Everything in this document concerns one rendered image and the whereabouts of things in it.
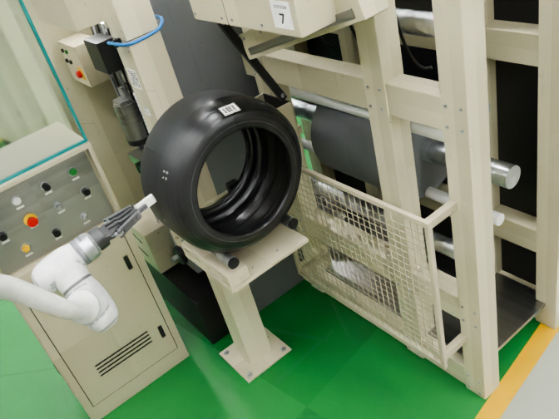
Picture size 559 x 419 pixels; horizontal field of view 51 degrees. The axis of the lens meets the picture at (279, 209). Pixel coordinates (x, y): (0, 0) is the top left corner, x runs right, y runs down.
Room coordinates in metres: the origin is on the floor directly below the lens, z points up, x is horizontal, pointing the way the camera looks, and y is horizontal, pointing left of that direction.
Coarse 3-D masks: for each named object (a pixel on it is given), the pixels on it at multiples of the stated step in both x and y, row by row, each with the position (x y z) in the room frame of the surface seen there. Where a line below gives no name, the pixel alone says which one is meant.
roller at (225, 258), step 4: (208, 252) 1.80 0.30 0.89; (212, 252) 1.77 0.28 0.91; (216, 256) 1.75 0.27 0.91; (220, 256) 1.73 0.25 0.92; (224, 256) 1.72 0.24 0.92; (228, 256) 1.71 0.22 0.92; (232, 256) 1.70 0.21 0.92; (220, 260) 1.72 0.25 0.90; (224, 260) 1.70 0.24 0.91; (228, 260) 1.69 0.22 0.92; (232, 260) 1.68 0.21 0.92; (236, 260) 1.69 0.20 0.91; (228, 264) 1.68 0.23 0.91; (232, 264) 1.68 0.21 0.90; (236, 264) 1.69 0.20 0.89; (232, 268) 1.68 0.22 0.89
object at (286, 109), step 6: (258, 96) 2.38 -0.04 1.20; (264, 96) 2.39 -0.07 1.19; (270, 96) 2.35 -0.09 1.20; (270, 102) 2.36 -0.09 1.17; (276, 102) 2.32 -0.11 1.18; (282, 102) 2.28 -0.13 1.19; (288, 102) 2.23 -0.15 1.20; (276, 108) 2.21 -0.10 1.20; (282, 108) 2.21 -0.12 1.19; (288, 108) 2.22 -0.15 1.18; (288, 114) 2.22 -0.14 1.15; (294, 120) 2.23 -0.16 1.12; (294, 126) 2.23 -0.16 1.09; (300, 144) 2.23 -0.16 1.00
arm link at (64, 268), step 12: (60, 252) 1.53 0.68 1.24; (72, 252) 1.53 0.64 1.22; (48, 264) 1.50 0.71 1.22; (60, 264) 1.50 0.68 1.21; (72, 264) 1.50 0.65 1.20; (84, 264) 1.53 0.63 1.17; (36, 276) 1.48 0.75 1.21; (48, 276) 1.48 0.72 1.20; (60, 276) 1.48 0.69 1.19; (72, 276) 1.48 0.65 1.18; (84, 276) 1.49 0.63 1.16; (48, 288) 1.47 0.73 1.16; (60, 288) 1.47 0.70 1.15
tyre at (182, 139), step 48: (192, 96) 1.93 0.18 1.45; (240, 96) 1.86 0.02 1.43; (192, 144) 1.70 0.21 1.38; (288, 144) 1.84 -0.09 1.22; (144, 192) 1.81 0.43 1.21; (192, 192) 1.65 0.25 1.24; (240, 192) 2.03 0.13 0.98; (288, 192) 1.82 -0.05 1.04; (192, 240) 1.66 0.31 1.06; (240, 240) 1.70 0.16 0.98
